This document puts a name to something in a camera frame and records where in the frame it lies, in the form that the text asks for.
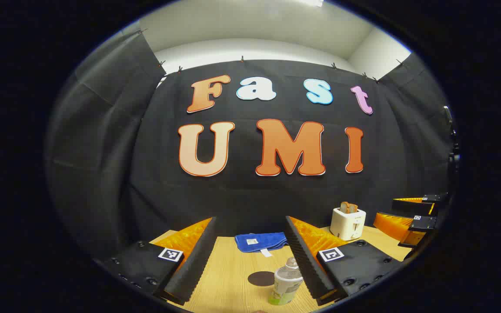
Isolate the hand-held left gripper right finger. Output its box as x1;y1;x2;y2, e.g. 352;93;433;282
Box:
284;216;401;306

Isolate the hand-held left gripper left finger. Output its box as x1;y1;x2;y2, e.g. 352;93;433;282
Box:
103;216;217;306

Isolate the clear water bottle white label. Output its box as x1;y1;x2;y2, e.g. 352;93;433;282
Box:
268;256;304;306

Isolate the dark round coaster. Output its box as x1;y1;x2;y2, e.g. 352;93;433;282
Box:
247;271;276;287

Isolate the blue towel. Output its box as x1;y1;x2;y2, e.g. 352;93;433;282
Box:
234;232;289;257

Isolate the white toaster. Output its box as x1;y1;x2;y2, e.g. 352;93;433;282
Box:
330;207;367;242

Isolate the black backdrop cloth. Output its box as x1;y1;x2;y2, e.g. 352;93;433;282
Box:
44;28;460;261

